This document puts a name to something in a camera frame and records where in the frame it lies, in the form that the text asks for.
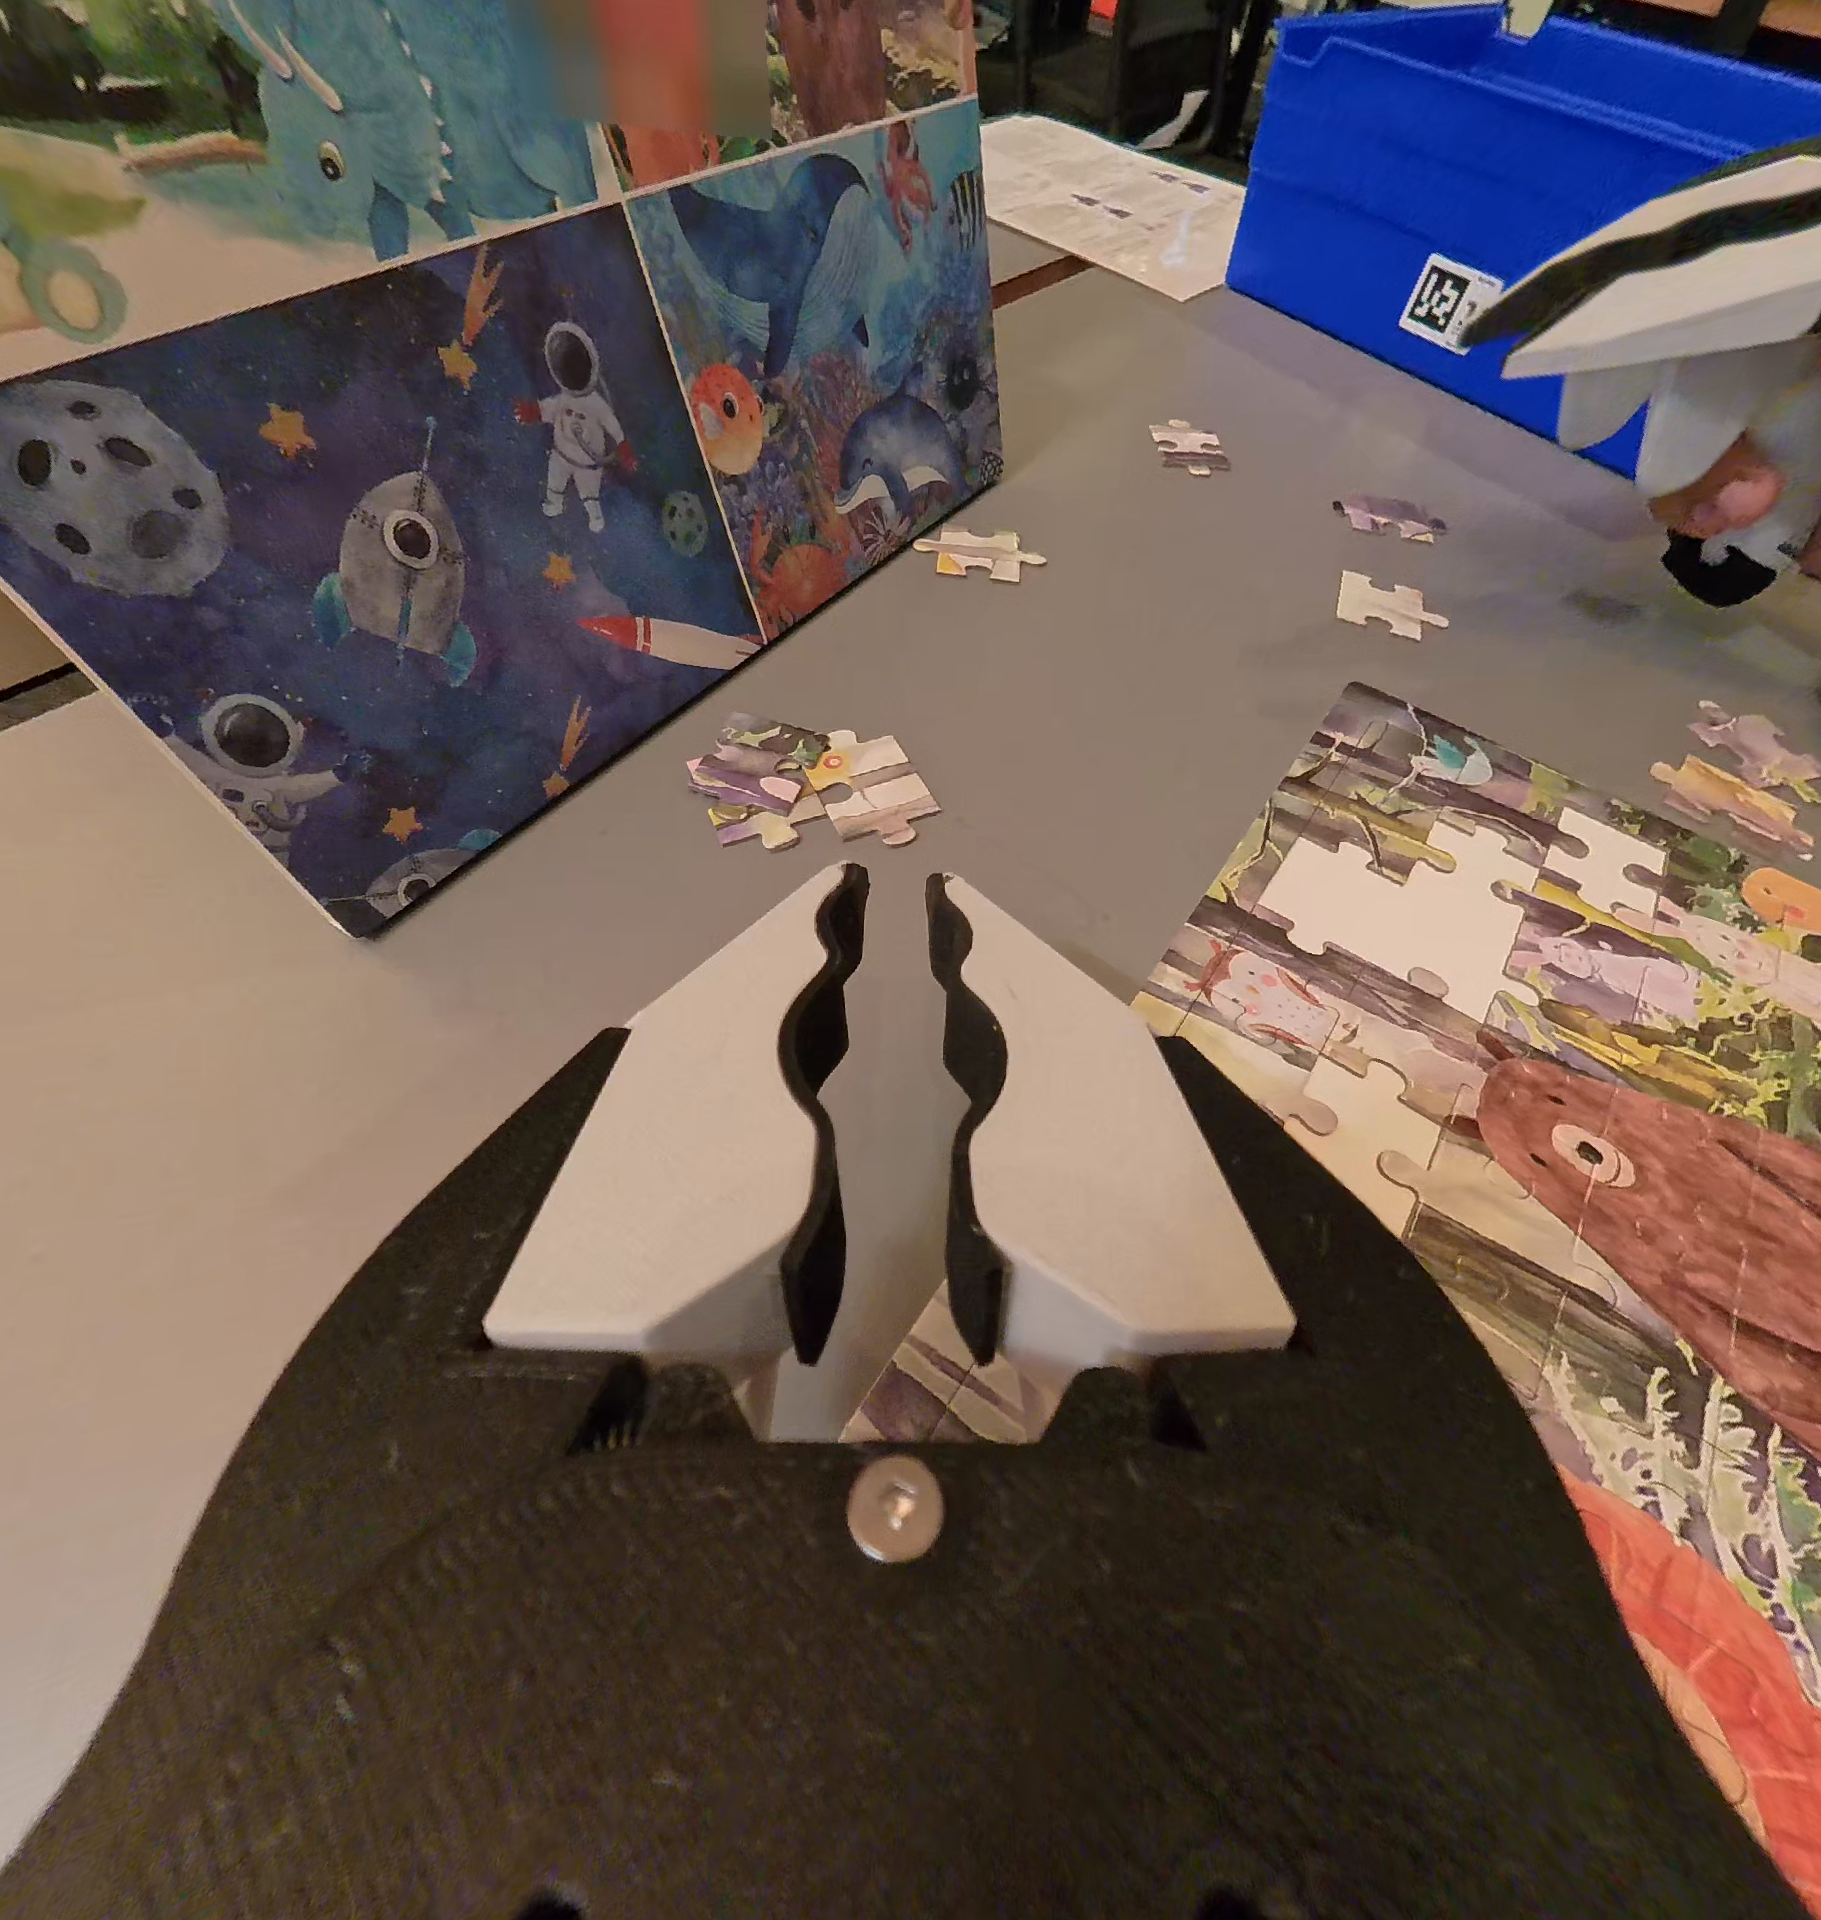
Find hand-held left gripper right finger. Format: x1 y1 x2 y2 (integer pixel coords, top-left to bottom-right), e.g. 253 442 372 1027
925 872 1298 1388

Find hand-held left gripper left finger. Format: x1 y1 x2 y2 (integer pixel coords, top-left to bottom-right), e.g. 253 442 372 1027
480 862 870 1369

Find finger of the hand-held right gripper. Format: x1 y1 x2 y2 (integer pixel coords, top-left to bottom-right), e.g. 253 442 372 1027
1465 135 1821 350
1501 232 1821 452

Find olive branch puzzle piece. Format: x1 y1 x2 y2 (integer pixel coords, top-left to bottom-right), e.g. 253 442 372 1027
1291 764 1458 878

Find partly assembled forest jigsaw puzzle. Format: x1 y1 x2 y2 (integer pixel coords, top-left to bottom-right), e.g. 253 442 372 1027
851 681 1821 1906

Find person's right hand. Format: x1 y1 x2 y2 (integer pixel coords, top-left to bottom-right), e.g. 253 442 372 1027
1646 315 1821 583

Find lilac puzzle piece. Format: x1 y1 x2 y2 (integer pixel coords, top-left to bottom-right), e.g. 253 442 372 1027
1690 703 1821 788

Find yellow pink puzzle piece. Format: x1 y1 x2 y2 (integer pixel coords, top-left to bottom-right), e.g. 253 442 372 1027
1652 755 1818 860

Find blue plastic bin white label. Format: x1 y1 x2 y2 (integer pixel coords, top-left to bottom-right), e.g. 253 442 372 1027
1225 5 1821 481

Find purple green joined puzzle pieces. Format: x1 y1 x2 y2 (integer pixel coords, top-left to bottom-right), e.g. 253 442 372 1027
686 718 828 849

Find printed paper sheet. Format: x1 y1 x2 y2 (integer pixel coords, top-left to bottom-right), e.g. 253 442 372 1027
982 117 1248 305

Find yellow white puzzle piece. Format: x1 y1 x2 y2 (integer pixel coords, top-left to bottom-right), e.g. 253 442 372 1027
912 526 1047 585

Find illustrated jigsaw puzzle box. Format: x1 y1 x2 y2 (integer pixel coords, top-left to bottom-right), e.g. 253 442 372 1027
0 0 1005 943

